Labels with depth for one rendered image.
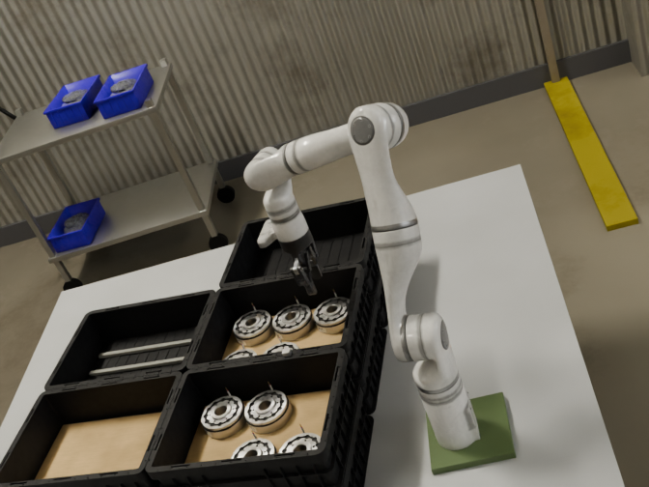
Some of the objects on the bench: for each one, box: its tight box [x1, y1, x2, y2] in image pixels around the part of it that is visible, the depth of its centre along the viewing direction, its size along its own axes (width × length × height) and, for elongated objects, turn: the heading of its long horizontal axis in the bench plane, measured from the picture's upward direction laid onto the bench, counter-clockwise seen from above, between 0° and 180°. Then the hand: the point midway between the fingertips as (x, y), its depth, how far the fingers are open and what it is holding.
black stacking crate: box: [340, 386, 374, 487], centre depth 194 cm, size 40×30×12 cm
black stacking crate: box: [354, 300, 387, 415], centre depth 218 cm, size 40×30×12 cm
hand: (313, 280), depth 205 cm, fingers open, 5 cm apart
